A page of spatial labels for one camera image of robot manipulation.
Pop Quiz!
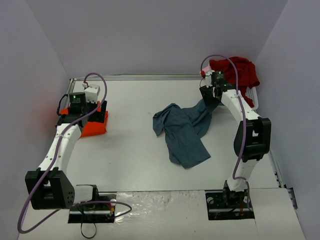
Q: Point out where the orange t shirt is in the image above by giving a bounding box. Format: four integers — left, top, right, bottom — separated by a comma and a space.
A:
57, 108, 108, 138

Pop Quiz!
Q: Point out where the blue-grey t shirt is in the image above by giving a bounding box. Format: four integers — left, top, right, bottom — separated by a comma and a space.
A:
152, 99, 219, 169

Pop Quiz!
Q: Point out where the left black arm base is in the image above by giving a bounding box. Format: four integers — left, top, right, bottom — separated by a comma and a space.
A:
67, 203, 115, 224

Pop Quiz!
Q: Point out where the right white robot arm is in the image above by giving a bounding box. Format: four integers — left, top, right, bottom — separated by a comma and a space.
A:
199, 70, 272, 207

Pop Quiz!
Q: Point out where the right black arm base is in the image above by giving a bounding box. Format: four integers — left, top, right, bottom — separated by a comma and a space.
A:
205, 190, 255, 221

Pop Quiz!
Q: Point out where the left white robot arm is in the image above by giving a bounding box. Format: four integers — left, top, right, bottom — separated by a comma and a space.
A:
25, 86, 107, 210

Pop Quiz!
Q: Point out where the pink t shirt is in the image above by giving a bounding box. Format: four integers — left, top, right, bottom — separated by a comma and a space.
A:
202, 64, 212, 73

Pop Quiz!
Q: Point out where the white plastic laundry basket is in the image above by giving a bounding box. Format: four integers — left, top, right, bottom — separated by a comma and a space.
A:
245, 87, 259, 111

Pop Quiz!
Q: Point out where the dark red t shirt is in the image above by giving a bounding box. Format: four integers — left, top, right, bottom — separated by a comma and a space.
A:
209, 56, 260, 108

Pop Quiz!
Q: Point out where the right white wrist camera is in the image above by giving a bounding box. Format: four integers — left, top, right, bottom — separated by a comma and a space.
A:
199, 70, 214, 88

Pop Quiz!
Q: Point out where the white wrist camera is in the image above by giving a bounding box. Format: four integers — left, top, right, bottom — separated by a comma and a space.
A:
199, 70, 214, 88
82, 82, 101, 104

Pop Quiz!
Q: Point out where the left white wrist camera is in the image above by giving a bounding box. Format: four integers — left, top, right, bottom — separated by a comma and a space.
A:
82, 82, 101, 104

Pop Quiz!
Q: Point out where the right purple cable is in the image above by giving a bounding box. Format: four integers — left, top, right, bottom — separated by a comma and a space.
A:
199, 54, 253, 211

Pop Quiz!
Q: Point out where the purple cable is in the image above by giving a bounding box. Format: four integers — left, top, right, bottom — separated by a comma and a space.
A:
199, 54, 253, 211
16, 72, 133, 234

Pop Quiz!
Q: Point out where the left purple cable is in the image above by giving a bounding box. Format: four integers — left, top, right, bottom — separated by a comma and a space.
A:
16, 72, 133, 234

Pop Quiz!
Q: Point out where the black loop cable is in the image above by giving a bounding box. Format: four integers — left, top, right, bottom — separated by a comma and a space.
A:
79, 214, 98, 238

